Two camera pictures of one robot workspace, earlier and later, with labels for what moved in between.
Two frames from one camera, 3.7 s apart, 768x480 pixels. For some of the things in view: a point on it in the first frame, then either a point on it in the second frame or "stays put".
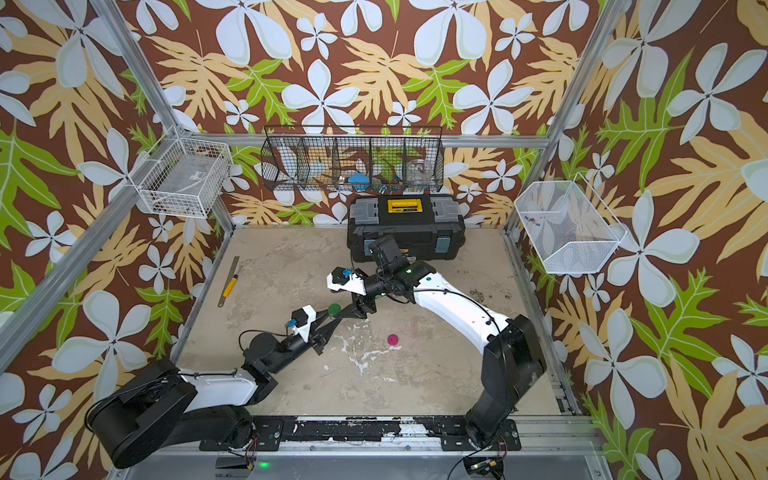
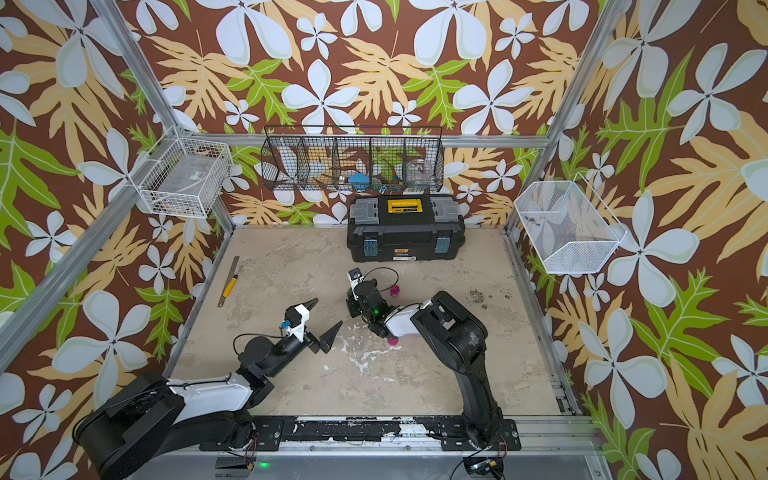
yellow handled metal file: [231, 283] stays put
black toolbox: [426, 227] stays put
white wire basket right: [571, 229] stays put
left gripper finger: [323, 330] -> [311, 303]
